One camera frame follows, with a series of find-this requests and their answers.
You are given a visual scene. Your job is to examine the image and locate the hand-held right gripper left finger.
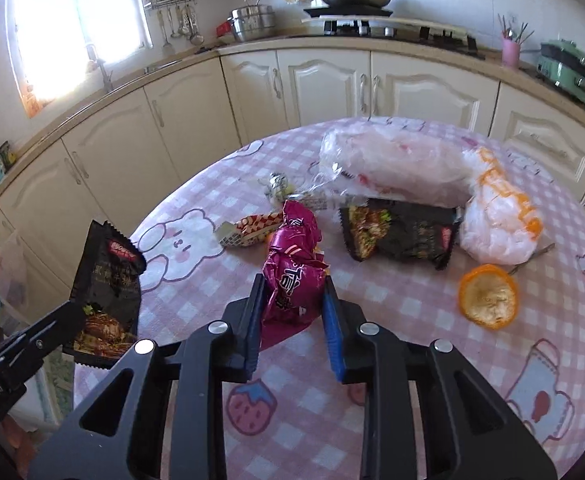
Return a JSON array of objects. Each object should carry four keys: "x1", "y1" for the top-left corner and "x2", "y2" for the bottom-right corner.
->
[{"x1": 27, "y1": 274, "x2": 266, "y2": 480}]

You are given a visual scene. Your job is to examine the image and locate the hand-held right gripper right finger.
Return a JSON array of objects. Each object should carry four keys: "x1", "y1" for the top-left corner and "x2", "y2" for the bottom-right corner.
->
[{"x1": 322, "y1": 276, "x2": 558, "y2": 480}]

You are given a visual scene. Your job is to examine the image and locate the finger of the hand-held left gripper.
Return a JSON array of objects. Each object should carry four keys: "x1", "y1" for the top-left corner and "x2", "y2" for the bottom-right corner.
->
[{"x1": 0, "y1": 301, "x2": 87, "y2": 376}]

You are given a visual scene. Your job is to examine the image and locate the black noodle packet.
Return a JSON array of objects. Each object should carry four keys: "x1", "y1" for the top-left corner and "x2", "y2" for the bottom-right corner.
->
[
  {"x1": 339, "y1": 199, "x2": 463, "y2": 271},
  {"x1": 72, "y1": 220, "x2": 147, "y2": 368}
]

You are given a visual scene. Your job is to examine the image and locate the magenta snack wrapper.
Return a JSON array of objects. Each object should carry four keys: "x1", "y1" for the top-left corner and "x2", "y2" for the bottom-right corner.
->
[{"x1": 262, "y1": 200, "x2": 330, "y2": 326}]

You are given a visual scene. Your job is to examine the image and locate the clear plastic bag red print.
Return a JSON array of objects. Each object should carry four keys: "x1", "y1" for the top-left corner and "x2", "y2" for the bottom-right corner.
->
[{"x1": 319, "y1": 121, "x2": 478, "y2": 208}]

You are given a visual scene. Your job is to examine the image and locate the pink checked tablecloth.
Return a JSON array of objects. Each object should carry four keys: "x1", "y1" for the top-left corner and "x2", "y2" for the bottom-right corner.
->
[{"x1": 72, "y1": 116, "x2": 585, "y2": 480}]

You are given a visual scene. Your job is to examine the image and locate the red white patterned wrapper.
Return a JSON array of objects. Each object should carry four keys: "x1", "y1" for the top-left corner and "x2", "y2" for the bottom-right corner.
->
[{"x1": 217, "y1": 210, "x2": 286, "y2": 250}]

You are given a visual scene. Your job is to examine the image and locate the clear cellophane wrapper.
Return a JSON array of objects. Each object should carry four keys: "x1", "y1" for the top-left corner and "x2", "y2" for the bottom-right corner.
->
[{"x1": 287, "y1": 160, "x2": 373, "y2": 212}]

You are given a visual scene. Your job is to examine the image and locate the small silver candy wrapper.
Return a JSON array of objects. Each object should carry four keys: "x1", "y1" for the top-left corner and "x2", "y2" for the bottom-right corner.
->
[{"x1": 258, "y1": 171, "x2": 298, "y2": 203}]

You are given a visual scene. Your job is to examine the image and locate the orange peel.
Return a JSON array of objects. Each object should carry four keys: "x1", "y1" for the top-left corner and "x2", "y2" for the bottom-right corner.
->
[{"x1": 459, "y1": 263, "x2": 519, "y2": 331}]

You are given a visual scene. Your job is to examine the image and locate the white plastic bag orange print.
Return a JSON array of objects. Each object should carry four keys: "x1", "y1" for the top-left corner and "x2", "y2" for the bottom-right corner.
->
[{"x1": 459, "y1": 146, "x2": 544, "y2": 267}]

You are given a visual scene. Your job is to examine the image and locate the thin brown stick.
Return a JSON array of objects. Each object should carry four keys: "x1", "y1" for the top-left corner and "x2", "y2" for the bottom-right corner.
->
[{"x1": 509, "y1": 242, "x2": 557, "y2": 276}]

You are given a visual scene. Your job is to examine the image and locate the cream kitchen base cabinets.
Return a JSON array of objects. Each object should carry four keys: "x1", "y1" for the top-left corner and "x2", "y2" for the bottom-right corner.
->
[{"x1": 0, "y1": 35, "x2": 585, "y2": 311}]

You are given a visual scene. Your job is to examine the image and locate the metal faucet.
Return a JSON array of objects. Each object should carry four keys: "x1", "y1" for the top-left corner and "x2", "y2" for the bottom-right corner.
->
[{"x1": 86, "y1": 44, "x2": 116, "y2": 93}]

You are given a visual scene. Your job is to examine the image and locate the steel sink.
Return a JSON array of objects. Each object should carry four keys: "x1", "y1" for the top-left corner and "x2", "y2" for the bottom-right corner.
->
[{"x1": 142, "y1": 57, "x2": 183, "y2": 73}]

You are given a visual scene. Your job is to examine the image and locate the steel steamer pot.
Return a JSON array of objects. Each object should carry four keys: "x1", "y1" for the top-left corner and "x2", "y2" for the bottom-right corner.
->
[{"x1": 227, "y1": 4, "x2": 277, "y2": 43}]

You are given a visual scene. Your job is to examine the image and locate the hanging metal skimmer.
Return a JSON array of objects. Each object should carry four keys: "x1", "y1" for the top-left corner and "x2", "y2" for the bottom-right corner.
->
[{"x1": 185, "y1": 4, "x2": 206, "y2": 46}]

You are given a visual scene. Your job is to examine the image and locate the black gas stove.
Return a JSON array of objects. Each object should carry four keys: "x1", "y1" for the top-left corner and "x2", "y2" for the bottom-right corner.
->
[{"x1": 317, "y1": 20, "x2": 485, "y2": 58}]

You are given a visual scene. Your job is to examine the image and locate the kitchen window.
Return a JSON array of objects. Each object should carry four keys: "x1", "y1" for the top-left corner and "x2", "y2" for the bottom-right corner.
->
[{"x1": 10, "y1": 0, "x2": 153, "y2": 111}]

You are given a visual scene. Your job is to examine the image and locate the hanging metal spatula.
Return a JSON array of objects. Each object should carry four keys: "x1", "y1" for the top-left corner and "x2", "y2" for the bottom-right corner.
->
[{"x1": 158, "y1": 10, "x2": 173, "y2": 53}]

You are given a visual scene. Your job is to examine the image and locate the black induction cooker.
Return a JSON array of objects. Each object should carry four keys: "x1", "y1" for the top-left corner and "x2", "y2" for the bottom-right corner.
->
[{"x1": 302, "y1": 6, "x2": 394, "y2": 20}]

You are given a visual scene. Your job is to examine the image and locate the pink utensil holder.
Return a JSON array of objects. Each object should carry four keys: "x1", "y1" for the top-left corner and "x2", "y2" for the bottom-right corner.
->
[{"x1": 501, "y1": 37, "x2": 523, "y2": 68}]

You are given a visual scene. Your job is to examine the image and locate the green electric grill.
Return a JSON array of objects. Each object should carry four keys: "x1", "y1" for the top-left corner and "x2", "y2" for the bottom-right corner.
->
[{"x1": 535, "y1": 37, "x2": 585, "y2": 113}]

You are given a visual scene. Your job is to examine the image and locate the bundle of chopsticks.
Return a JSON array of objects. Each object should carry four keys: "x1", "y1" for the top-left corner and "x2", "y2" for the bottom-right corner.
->
[{"x1": 497, "y1": 12, "x2": 535, "y2": 45}]

